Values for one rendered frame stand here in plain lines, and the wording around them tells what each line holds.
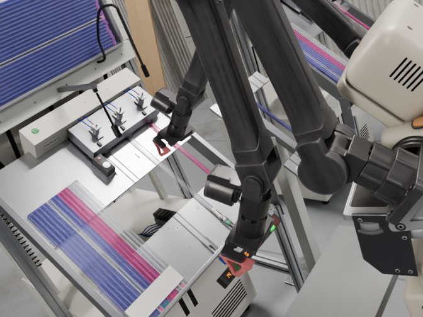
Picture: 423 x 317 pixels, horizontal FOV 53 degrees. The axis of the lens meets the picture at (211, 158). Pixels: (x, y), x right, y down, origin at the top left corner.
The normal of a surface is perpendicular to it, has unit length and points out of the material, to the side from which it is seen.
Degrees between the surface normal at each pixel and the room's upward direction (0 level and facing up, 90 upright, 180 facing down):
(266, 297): 0
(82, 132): 44
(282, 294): 0
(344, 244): 0
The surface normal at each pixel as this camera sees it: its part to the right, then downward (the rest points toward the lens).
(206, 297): 0.71, 0.07
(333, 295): -0.35, -0.83
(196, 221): 0.25, -0.55
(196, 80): -0.28, 0.34
